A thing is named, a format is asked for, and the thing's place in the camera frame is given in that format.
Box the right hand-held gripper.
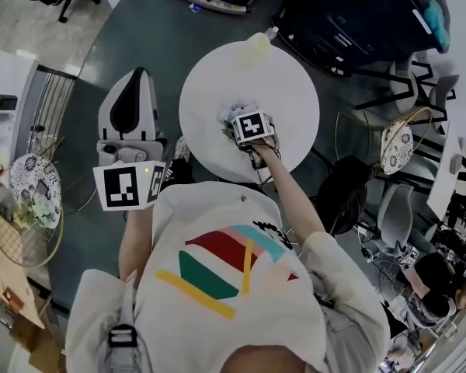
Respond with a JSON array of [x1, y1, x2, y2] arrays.
[[231, 110, 277, 170]]

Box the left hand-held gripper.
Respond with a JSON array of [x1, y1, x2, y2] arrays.
[[92, 67, 168, 212]]

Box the pale blue flowers bunch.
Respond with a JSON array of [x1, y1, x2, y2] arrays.
[[217, 98, 263, 143]]

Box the white vase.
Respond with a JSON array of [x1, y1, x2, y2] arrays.
[[235, 32, 273, 71]]

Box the person's right forearm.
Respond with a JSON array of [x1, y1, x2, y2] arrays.
[[256, 137, 328, 248]]

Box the person's left forearm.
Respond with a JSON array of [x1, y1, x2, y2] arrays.
[[119, 207, 155, 281]]

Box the white round table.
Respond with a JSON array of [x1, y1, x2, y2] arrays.
[[178, 40, 321, 183]]

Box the person's left white shoe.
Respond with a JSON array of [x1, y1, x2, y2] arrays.
[[174, 135, 192, 163]]

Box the person's black trousers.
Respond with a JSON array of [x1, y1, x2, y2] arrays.
[[161, 157, 197, 186]]

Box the floral round seat cushion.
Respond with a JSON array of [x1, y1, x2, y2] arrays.
[[8, 153, 63, 229], [381, 124, 415, 176]]

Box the black jacket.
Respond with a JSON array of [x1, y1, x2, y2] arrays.
[[316, 155, 374, 237]]

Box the white flower bunch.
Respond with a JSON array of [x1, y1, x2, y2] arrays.
[[15, 198, 60, 229]]

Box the white counter cabinet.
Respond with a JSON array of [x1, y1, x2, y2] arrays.
[[0, 51, 78, 171]]

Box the grey office chair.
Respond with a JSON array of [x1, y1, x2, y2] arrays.
[[376, 183, 417, 249], [388, 51, 461, 113]]

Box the light wooden desk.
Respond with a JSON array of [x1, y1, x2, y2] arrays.
[[0, 192, 48, 330]]

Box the white desk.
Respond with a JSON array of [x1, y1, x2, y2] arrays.
[[426, 130, 466, 225]]

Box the person's white printed shirt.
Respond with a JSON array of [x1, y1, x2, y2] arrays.
[[64, 180, 391, 373]]

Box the teal cloth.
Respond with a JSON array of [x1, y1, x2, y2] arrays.
[[426, 0, 451, 51]]

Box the brown cardboard boxes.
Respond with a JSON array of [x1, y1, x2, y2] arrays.
[[7, 297, 69, 373]]

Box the gold wire chair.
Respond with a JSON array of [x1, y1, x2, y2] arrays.
[[0, 152, 65, 268], [333, 106, 434, 179]]

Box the grey strap black buckle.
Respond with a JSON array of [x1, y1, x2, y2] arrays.
[[108, 323, 139, 350]]

